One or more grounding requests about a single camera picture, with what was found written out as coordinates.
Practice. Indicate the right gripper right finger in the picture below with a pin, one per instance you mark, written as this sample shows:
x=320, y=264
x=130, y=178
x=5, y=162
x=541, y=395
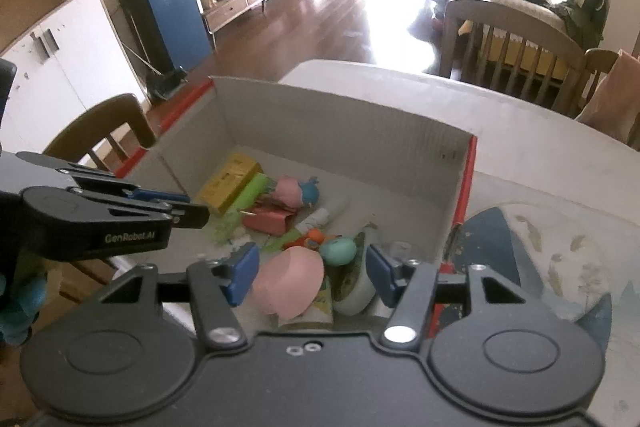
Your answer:
x=414, y=290

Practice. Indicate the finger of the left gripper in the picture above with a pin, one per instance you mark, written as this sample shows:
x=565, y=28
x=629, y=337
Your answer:
x=186, y=215

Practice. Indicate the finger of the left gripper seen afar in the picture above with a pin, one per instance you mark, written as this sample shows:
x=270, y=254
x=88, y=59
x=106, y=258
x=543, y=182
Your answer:
x=104, y=182

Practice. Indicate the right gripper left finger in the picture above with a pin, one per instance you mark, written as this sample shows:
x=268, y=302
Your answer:
x=213, y=288

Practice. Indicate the yellow carton box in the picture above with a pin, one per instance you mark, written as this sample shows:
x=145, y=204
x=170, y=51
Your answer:
x=226, y=184

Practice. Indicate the pink heart shaped box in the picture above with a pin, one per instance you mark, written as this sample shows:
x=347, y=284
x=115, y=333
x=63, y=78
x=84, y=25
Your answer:
x=287, y=284

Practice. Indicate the teal egg toy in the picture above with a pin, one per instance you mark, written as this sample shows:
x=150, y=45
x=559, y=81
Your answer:
x=338, y=251

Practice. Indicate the green tube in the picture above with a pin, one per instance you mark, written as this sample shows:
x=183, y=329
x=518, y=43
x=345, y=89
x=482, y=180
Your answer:
x=258, y=185

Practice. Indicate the red binder clip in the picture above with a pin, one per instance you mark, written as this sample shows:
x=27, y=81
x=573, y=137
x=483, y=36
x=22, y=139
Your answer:
x=272, y=220

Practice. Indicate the pink pig figurine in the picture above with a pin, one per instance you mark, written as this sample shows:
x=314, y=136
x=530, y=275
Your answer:
x=293, y=193

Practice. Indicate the white printed tube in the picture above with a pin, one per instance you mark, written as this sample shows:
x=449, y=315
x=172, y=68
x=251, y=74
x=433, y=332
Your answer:
x=323, y=215

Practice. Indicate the orange figurine keychain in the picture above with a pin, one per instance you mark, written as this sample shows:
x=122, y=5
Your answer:
x=313, y=240

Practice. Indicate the blue gloved hand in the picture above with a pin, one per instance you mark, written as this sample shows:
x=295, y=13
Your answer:
x=23, y=293

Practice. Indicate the wooden chair near left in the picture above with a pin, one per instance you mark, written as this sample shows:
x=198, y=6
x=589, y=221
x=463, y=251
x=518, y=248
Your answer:
x=98, y=124

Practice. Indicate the red and white cardboard box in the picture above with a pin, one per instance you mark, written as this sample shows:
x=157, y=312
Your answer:
x=407, y=174

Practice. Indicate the white cupboard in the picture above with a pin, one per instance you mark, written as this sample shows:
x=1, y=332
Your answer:
x=69, y=62

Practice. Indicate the blue patterned table mat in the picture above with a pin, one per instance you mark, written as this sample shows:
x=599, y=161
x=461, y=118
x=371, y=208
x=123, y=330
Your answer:
x=548, y=254

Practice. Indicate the blue cabinet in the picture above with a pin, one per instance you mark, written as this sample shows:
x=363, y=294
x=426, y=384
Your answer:
x=170, y=33

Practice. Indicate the wooden dining chair far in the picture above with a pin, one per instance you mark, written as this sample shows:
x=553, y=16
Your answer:
x=503, y=49

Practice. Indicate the pink cloth on chair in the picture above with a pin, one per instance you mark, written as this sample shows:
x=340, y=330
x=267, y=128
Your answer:
x=615, y=96

